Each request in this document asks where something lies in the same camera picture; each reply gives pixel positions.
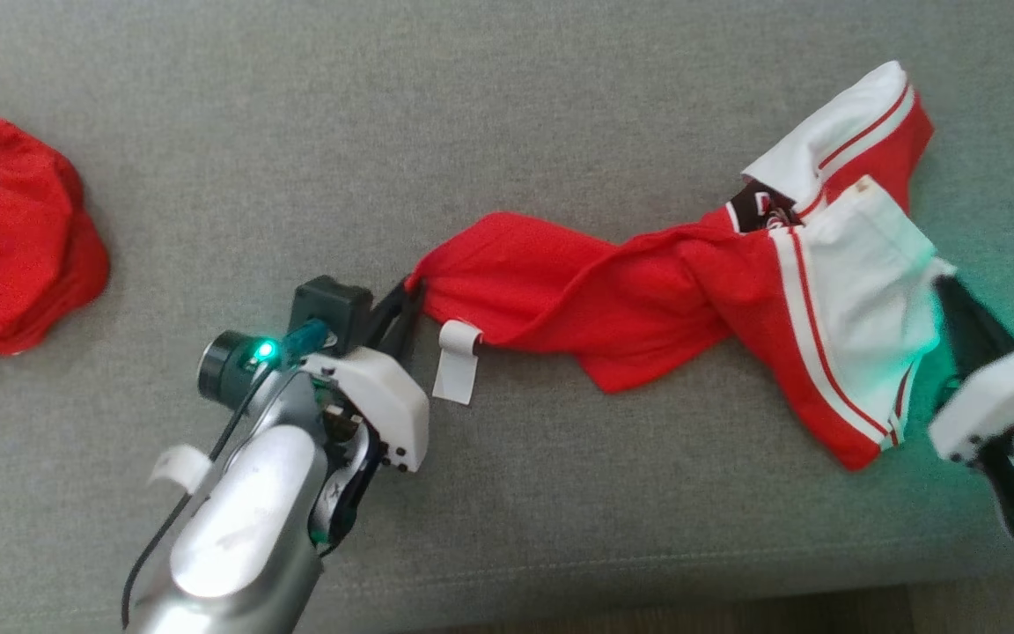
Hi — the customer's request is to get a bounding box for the red and white sports garment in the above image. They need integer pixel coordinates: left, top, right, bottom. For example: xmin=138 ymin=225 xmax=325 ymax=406
xmin=406 ymin=60 xmax=957 ymax=472

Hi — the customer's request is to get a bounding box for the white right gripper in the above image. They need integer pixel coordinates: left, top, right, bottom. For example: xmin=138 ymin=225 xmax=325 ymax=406
xmin=928 ymin=275 xmax=1014 ymax=557

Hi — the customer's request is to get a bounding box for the white garment label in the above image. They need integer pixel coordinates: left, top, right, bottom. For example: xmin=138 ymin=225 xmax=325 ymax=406
xmin=432 ymin=320 xmax=481 ymax=406

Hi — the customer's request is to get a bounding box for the white cable label tag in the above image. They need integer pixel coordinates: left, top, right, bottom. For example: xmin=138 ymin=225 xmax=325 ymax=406
xmin=148 ymin=445 xmax=209 ymax=494

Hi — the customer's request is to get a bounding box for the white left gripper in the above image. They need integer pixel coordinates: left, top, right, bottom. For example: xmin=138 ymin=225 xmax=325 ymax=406
xmin=197 ymin=279 xmax=430 ymax=473

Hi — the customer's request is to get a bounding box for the wide grey sofa seat cushion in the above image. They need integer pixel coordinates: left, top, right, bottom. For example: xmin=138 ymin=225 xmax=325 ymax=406
xmin=0 ymin=0 xmax=1014 ymax=622

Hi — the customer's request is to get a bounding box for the plain red garment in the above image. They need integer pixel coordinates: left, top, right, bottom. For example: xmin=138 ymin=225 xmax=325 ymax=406
xmin=0 ymin=114 xmax=110 ymax=388

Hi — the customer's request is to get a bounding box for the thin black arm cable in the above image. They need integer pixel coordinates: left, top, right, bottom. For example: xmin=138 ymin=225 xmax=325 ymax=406
xmin=120 ymin=365 xmax=283 ymax=630

